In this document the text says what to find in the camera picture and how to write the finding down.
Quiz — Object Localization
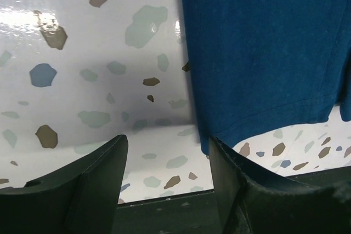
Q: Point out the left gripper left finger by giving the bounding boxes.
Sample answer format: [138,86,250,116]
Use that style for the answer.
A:
[1,135,128,233]

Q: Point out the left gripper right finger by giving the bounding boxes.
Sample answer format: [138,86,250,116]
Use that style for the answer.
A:
[209,138,350,233]

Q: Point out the dark blue t shirt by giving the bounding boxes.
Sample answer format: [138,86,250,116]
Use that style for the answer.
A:
[182,0,350,154]

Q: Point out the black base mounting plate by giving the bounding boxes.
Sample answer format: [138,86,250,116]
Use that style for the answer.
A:
[114,164,351,234]

